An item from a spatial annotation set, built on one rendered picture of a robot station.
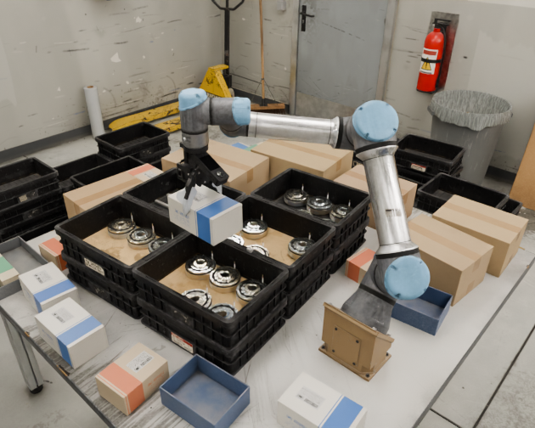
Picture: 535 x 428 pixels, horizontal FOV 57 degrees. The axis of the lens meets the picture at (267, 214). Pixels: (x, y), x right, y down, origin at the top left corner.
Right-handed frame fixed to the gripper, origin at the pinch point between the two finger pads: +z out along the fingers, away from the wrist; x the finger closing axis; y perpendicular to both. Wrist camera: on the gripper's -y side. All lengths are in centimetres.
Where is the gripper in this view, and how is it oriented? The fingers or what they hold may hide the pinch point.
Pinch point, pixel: (205, 207)
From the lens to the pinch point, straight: 150.3
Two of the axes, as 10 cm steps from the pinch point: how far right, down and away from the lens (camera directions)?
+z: -0.1, 8.5, 5.2
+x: -6.6, 3.9, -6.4
